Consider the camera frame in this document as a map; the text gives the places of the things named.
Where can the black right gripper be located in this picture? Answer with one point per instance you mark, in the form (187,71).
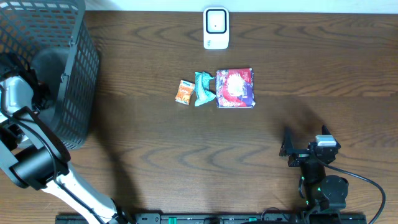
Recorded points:
(287,149)

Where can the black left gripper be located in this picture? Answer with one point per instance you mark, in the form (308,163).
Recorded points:
(8,65)

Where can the red purple noodle packet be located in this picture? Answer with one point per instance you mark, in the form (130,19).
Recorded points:
(235,88)

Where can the teal snack wrapper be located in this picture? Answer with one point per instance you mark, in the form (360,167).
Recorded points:
(202,88)

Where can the orange tissue pack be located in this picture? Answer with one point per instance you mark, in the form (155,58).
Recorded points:
(184,92)

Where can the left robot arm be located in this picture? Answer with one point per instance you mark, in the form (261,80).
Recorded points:
(33,156)

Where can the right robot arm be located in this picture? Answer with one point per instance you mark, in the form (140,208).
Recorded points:
(325,194)

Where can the dark grey plastic basket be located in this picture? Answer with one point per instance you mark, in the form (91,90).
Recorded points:
(51,38)

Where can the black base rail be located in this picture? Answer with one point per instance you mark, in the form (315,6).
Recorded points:
(269,217)

